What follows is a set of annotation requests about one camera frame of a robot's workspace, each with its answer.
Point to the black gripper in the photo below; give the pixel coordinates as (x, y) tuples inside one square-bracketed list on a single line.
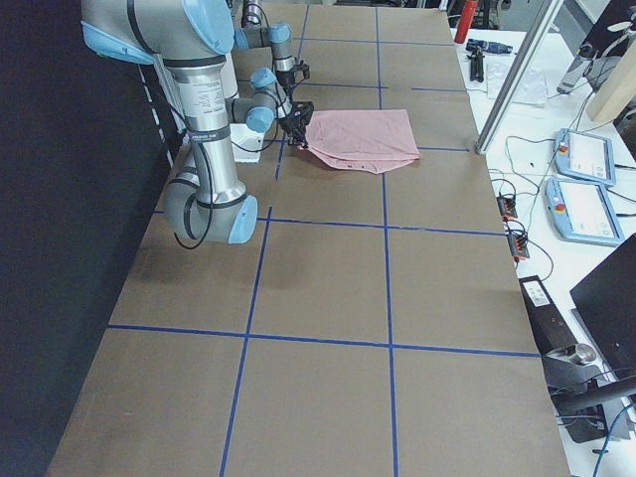
[(284, 79), (294, 125)]

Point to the pink printed t-shirt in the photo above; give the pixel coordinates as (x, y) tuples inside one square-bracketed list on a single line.
[(374, 141)]

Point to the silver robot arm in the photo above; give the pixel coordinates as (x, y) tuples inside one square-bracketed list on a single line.
[(206, 200), (255, 31)]

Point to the black folded tripod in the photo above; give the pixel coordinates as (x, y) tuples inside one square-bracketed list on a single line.
[(476, 70)]

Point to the red water bottle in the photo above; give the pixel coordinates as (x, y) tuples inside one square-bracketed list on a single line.
[(465, 20)]

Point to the blue folded umbrella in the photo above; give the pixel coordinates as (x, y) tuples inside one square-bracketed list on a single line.
[(488, 47)]

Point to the upper orange usb hub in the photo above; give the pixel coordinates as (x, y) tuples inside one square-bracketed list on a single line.
[(507, 208)]

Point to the orange usb hub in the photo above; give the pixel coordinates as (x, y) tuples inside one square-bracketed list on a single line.
[(507, 208), (518, 245)]

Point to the lower orange usb hub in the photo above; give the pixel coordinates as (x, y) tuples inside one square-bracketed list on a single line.
[(518, 245)]

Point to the upper blue teach pendant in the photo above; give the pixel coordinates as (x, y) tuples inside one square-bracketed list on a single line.
[(585, 156)]

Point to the blue teach pendant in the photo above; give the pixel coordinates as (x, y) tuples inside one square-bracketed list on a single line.
[(585, 156), (581, 212)]

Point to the lower blue teach pendant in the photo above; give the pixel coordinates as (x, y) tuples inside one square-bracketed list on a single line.
[(581, 212)]

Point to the black box with label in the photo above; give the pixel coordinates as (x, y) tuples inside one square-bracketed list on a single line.
[(550, 330)]

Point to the black monitor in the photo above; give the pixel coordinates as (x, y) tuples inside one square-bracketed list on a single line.
[(605, 303)]

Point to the aluminium frame post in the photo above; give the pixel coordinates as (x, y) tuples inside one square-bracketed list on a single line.
[(524, 58)]

